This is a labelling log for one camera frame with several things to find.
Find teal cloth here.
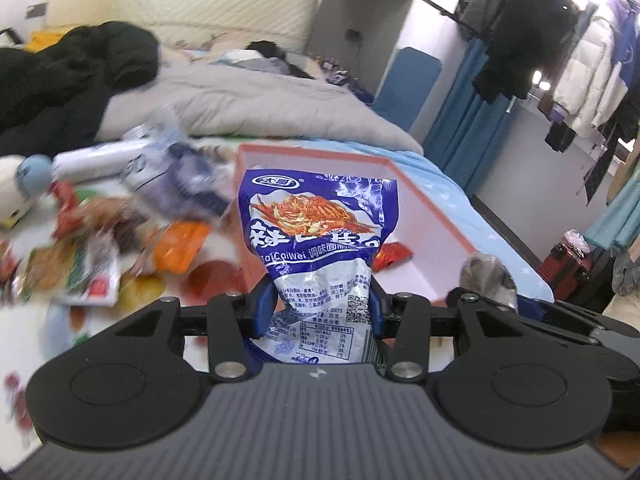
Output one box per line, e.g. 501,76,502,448
585,175,640,251

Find blue chair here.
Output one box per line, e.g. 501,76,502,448
372,46,443,133

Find grey packet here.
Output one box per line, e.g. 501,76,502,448
460,254,518,311

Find white hanging puffer jacket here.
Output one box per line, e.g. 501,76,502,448
552,2,631,138

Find blue white hanging jacket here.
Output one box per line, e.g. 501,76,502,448
607,0,640,106

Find blue curtain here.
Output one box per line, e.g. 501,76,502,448
425,35,516,196

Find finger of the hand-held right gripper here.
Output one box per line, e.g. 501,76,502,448
515,296,640,343

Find grey duvet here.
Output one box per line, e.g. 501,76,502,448
95,62,425,156

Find cluster of small bottles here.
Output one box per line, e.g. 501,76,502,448
320,57,376,103

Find orange cardboard box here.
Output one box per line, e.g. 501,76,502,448
235,142,478,308

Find white printed plastic bag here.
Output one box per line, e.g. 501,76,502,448
120,105,188,191

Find white blue plush penguin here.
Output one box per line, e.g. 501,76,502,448
0,154,55,228

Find red crinkled snack packet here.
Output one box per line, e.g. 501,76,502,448
50,182,81,238

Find clear bag with dark contents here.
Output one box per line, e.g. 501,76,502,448
145,142,236,221

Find red suitcase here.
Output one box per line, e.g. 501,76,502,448
537,242,591,301

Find cream padded headboard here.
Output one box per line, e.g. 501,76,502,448
44,0,321,53

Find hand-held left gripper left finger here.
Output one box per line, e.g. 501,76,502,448
115,280,278,381

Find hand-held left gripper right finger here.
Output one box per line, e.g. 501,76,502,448
367,282,518,381

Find yellow cloth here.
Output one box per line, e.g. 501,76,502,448
25,30,68,53

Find pile of snack packets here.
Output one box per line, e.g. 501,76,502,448
0,195,213,308

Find black puffer jacket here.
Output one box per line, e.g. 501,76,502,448
0,21,161,143

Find red foil snack packet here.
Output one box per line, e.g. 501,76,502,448
372,242,413,273

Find blue snack packet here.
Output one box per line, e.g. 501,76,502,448
237,167,398,366

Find black hanging coat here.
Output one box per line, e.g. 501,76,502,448
472,0,583,103

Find white cylindrical bottle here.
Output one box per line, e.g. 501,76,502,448
51,140,151,181

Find plaid and black clothes heap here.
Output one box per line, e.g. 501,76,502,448
210,40,321,81

